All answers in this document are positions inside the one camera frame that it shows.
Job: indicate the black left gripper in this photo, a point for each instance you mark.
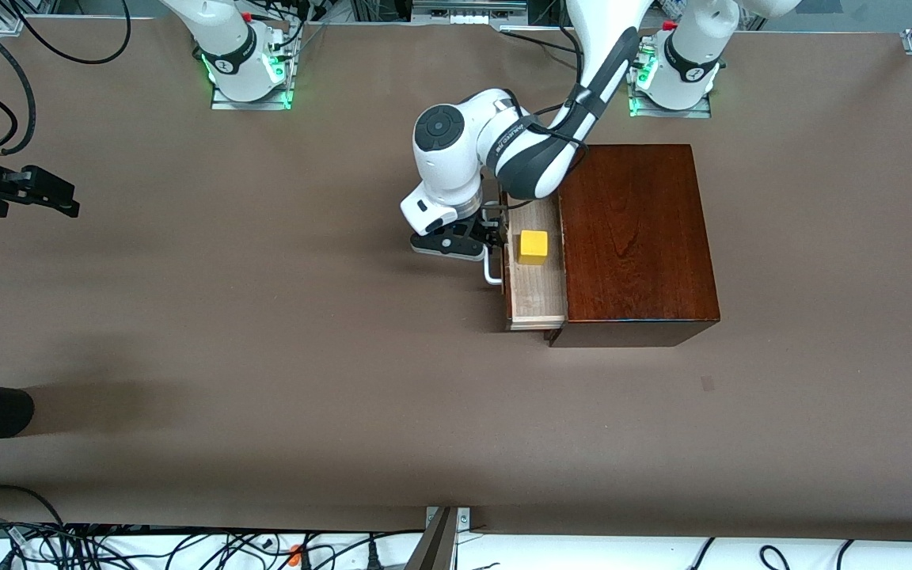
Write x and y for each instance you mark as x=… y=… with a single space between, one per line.
x=478 y=230

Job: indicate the yellow cube block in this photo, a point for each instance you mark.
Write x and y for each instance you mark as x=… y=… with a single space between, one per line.
x=533 y=247

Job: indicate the light wooden drawer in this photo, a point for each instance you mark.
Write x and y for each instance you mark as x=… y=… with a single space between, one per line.
x=535 y=293

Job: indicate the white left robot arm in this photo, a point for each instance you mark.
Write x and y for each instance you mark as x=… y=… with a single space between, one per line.
x=448 y=170

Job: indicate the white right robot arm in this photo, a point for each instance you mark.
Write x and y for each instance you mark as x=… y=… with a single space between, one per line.
x=226 y=39

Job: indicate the dark red wooden cabinet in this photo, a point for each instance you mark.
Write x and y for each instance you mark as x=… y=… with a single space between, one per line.
x=638 y=237

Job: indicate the grey power strip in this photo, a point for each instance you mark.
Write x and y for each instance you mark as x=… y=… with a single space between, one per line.
x=468 y=12

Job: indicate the dark metal strut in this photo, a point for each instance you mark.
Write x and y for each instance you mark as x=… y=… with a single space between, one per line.
x=436 y=546

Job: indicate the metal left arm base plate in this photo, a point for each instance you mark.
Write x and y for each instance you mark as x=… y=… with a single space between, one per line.
x=670 y=113

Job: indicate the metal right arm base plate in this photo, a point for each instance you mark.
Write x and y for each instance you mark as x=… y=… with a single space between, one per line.
x=250 y=104

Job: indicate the aluminium table bracket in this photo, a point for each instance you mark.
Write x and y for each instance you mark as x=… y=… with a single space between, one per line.
x=464 y=518

